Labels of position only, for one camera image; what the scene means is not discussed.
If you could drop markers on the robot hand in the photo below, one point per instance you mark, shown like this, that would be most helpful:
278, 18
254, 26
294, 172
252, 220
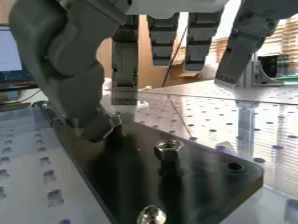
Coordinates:
67, 50

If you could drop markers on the larger steel hex nut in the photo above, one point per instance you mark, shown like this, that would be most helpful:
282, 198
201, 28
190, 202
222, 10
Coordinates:
168, 149

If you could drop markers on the computer screen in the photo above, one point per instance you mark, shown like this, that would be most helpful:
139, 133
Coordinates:
8, 56

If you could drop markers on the black plate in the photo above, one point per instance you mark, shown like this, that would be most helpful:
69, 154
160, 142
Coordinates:
120, 166

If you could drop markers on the clear box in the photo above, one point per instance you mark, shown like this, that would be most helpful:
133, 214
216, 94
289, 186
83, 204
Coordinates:
248, 133

